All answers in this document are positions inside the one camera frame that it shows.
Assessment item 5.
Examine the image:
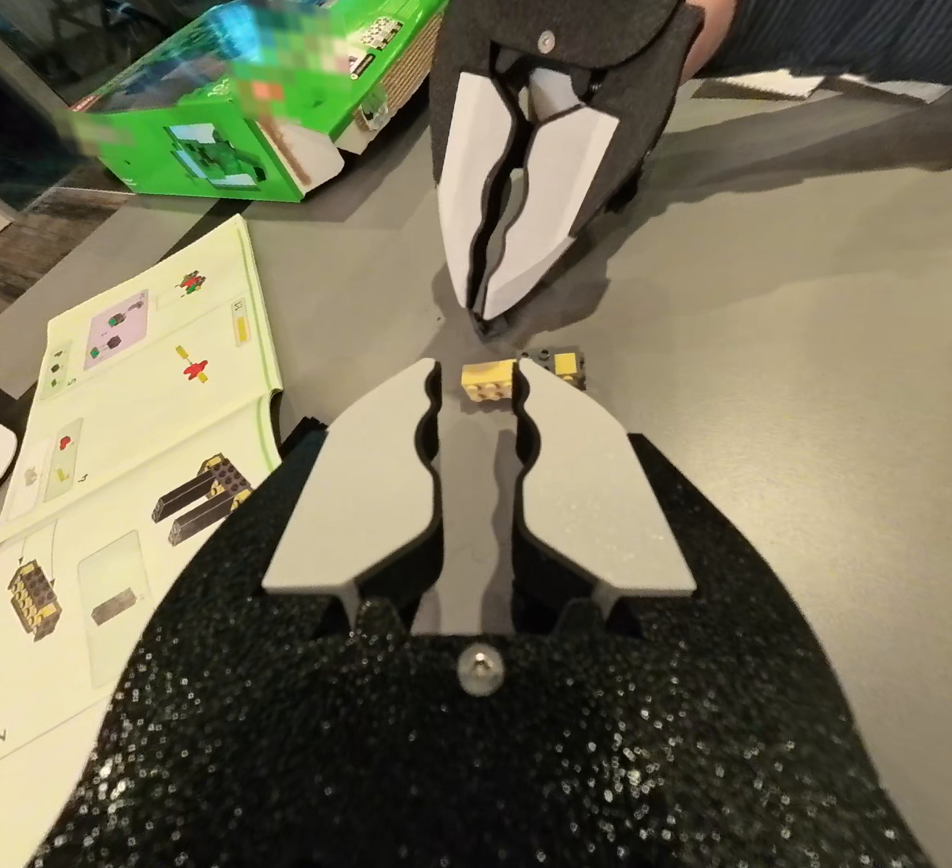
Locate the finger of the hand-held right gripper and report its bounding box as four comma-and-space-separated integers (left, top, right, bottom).
479, 105, 623, 322
436, 70, 536, 311

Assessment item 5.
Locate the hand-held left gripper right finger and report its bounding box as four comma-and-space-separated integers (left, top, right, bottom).
515, 360, 698, 634

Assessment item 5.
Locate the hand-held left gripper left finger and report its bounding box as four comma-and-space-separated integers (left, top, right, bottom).
262, 358, 447, 634

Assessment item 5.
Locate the dark grey brick yellow tile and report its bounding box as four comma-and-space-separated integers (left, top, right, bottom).
521, 346, 590, 393

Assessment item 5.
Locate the grey desk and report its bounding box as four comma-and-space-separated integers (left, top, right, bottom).
0, 57, 952, 868

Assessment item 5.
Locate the black long brick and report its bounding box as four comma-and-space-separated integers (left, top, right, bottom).
279, 416, 330, 460

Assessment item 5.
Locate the open instruction booklet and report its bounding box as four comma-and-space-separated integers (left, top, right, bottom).
0, 213, 285, 761

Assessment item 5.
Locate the green cardboard toy box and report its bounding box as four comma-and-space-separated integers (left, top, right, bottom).
56, 0, 456, 205

